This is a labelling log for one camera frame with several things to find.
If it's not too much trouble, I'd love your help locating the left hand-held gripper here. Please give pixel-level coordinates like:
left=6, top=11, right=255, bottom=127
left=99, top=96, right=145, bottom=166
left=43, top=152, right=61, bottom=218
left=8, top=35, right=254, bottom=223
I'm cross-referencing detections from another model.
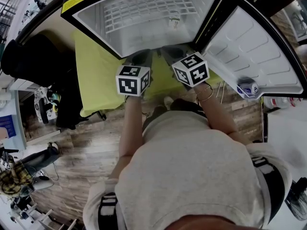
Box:
left=116, top=48, right=154, bottom=100

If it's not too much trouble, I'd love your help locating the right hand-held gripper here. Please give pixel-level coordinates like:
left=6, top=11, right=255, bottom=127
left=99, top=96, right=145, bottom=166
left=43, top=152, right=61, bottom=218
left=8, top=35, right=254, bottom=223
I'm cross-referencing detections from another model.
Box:
left=160, top=44, right=211, bottom=92

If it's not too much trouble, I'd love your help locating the black mini fridge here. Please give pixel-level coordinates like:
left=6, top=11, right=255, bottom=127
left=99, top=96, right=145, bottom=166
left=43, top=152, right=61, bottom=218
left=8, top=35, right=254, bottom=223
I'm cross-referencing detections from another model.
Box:
left=60, top=0, right=228, bottom=59

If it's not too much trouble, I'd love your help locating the white wire fridge shelf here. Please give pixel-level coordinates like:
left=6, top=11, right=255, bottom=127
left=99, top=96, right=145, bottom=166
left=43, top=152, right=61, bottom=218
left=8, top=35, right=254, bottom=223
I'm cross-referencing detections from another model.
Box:
left=103, top=0, right=199, bottom=35

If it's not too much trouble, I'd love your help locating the person's right forearm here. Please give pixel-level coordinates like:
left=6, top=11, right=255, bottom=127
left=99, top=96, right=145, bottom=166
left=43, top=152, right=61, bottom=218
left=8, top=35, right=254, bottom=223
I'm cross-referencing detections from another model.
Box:
left=193, top=81, right=240, bottom=138

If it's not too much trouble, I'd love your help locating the person's left forearm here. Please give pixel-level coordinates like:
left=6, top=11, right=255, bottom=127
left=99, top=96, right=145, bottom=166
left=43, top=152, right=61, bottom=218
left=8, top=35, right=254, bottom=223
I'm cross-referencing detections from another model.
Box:
left=118, top=94, right=144, bottom=158

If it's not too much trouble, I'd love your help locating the white fridge door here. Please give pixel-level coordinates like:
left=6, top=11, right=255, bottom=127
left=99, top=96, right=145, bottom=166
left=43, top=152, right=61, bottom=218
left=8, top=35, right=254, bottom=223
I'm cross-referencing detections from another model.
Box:
left=194, top=0, right=307, bottom=99

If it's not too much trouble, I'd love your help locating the green tablecloth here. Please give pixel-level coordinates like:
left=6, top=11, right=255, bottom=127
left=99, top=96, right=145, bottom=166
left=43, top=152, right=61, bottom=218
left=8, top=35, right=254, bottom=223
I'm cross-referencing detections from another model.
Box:
left=73, top=29, right=224, bottom=118

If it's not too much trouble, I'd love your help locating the thin gold bangle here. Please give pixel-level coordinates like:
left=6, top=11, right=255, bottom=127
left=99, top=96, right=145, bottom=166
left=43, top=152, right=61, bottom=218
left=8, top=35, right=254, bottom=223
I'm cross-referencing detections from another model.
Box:
left=198, top=89, right=214, bottom=102

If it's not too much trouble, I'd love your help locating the white green paper tag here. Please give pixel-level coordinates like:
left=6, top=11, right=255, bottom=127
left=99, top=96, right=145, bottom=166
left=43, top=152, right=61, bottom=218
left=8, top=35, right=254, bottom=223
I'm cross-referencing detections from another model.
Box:
left=169, top=15, right=181, bottom=31

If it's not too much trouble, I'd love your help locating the blue white drink can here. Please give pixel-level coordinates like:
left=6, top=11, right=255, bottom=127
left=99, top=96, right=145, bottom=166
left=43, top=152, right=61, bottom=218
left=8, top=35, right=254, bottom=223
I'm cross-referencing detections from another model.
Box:
left=236, top=77, right=260, bottom=97

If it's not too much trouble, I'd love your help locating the teal yellow small item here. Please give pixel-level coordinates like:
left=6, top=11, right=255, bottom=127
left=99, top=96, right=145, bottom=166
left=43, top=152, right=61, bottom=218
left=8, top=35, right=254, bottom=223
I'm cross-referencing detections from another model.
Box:
left=47, top=91, right=60, bottom=114

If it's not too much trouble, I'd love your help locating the wrapped water bottle pack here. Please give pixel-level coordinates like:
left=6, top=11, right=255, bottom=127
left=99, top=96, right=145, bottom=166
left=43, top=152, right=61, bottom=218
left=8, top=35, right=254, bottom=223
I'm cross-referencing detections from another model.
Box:
left=262, top=96, right=303, bottom=110

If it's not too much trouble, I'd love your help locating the black white patterned bag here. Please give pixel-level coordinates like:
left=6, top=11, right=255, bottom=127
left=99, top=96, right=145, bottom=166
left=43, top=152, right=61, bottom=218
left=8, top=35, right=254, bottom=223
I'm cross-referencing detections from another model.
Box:
left=33, top=86, right=60, bottom=124

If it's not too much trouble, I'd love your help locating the black office chair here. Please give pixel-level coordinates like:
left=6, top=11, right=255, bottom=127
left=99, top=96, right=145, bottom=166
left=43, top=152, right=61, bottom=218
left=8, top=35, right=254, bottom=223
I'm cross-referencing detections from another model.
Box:
left=1, top=34, right=107, bottom=130

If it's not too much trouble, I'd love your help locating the person's beige shirt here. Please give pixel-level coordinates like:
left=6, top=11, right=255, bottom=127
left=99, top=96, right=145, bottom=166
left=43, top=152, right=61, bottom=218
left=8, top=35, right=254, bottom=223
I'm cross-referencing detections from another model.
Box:
left=83, top=110, right=293, bottom=230

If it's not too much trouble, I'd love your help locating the white desk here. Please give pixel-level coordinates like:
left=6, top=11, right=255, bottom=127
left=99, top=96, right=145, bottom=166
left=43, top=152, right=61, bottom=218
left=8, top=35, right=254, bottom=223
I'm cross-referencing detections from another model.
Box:
left=0, top=79, right=41, bottom=150

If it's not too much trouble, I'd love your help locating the white table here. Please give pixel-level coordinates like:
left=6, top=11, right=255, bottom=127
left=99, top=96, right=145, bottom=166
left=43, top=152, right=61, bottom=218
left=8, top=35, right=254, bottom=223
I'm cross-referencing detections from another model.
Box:
left=262, top=109, right=307, bottom=182

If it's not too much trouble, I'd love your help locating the blue perforated basket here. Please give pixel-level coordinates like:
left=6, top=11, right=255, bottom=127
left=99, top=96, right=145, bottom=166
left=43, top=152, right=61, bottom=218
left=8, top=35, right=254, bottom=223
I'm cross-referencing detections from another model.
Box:
left=0, top=115, right=17, bottom=138

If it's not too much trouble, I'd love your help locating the black standing fan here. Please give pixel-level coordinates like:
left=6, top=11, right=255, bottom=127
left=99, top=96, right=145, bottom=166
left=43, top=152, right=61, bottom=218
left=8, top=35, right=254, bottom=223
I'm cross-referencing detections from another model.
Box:
left=284, top=178, right=307, bottom=221

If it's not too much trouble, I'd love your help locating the thin chain bracelet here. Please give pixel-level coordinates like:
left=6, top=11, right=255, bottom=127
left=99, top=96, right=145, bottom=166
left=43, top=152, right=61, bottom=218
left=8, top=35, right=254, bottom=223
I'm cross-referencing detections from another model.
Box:
left=195, top=85, right=212, bottom=95

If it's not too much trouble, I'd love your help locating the black harness strap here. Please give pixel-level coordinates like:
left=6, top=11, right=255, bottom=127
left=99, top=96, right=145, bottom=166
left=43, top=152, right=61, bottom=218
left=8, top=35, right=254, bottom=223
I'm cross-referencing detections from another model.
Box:
left=98, top=192, right=118, bottom=230
left=250, top=156, right=287, bottom=221

